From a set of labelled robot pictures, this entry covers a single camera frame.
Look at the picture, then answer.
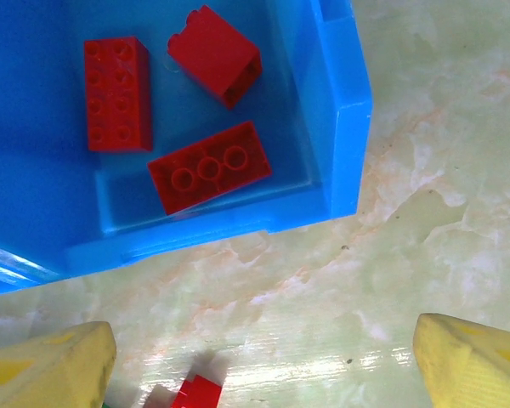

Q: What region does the tall red lego brick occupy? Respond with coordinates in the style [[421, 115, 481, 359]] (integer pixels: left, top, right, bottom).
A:
[[166, 4, 264, 111]]

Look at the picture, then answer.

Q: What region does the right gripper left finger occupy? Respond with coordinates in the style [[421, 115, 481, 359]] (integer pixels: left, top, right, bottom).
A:
[[0, 321, 117, 408]]

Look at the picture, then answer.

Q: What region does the red two-by-four lego brick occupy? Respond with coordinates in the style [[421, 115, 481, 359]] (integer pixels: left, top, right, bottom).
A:
[[146, 120, 274, 216], [83, 36, 155, 154]]

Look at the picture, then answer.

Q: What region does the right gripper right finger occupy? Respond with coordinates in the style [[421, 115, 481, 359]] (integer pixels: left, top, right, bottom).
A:
[[412, 313, 510, 408]]

